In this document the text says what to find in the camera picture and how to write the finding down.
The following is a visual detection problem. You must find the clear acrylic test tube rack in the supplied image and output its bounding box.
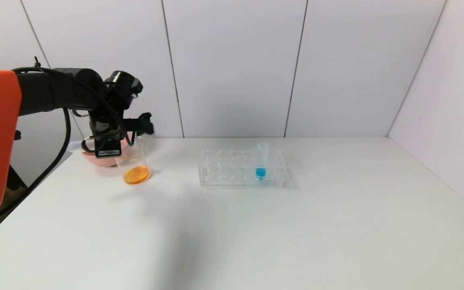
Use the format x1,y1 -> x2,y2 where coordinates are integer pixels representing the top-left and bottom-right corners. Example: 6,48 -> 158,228
199,148 -> 286,189

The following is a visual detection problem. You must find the test tube with blue pigment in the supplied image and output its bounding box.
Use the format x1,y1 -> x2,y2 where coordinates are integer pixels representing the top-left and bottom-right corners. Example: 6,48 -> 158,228
257,142 -> 270,182

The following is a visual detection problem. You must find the clear glass beaker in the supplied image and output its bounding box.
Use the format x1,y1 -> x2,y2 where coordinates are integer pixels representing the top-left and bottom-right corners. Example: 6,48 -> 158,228
115,139 -> 152,186

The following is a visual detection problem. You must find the pink bowl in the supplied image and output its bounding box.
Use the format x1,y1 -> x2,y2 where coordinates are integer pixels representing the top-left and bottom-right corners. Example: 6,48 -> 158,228
81,136 -> 135,168

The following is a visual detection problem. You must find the dark furniture piece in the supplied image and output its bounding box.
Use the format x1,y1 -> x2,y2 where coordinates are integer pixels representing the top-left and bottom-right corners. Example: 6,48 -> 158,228
0,163 -> 29,220

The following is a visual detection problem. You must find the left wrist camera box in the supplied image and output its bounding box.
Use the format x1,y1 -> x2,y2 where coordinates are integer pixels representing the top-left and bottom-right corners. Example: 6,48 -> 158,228
121,112 -> 155,136

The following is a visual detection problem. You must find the thin black camera cable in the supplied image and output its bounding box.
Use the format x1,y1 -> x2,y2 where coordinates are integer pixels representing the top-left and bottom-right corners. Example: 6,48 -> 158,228
14,56 -> 135,147

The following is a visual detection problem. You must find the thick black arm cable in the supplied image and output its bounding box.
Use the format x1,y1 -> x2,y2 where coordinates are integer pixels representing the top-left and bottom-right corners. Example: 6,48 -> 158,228
0,107 -> 73,220

